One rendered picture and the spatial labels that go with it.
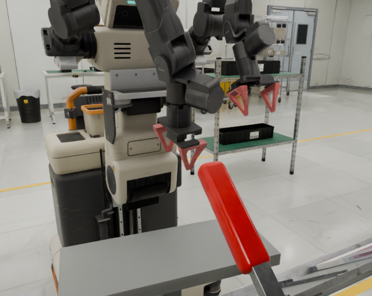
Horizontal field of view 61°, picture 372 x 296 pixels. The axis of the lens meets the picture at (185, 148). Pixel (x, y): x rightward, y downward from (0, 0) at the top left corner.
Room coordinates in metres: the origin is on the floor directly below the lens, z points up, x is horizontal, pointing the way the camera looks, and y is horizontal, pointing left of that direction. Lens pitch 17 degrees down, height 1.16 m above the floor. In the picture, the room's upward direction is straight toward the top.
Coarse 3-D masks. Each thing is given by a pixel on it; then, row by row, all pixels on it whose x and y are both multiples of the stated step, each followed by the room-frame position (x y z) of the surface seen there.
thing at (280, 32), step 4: (272, 28) 8.12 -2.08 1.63; (276, 28) 8.13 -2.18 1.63; (280, 28) 8.19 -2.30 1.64; (284, 28) 8.25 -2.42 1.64; (276, 32) 8.13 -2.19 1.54; (280, 32) 8.19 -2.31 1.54; (284, 32) 8.26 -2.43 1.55; (276, 36) 8.14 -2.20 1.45; (280, 36) 8.20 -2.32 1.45; (284, 36) 8.26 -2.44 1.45; (268, 48) 8.08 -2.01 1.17; (272, 48) 8.15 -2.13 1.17; (264, 52) 8.02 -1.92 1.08; (268, 52) 8.07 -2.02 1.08; (272, 52) 8.15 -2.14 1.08; (276, 52) 8.20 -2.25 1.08; (280, 52) 8.25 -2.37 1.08
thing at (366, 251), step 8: (360, 248) 0.56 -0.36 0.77; (368, 248) 0.49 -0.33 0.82; (336, 256) 0.58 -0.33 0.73; (344, 256) 0.51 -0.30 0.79; (352, 256) 0.48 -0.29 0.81; (360, 256) 0.46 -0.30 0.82; (368, 256) 0.45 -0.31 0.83; (320, 264) 0.53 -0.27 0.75; (328, 264) 0.51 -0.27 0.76; (336, 264) 0.50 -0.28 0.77; (312, 272) 0.55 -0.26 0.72
